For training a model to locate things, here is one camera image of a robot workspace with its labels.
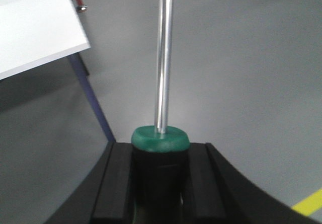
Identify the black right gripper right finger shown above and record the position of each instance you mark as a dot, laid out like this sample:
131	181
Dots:
216	192

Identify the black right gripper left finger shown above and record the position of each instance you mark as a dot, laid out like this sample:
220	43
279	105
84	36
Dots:
106	194

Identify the green black handled screwdriver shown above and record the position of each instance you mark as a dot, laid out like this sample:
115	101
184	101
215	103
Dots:
160	151

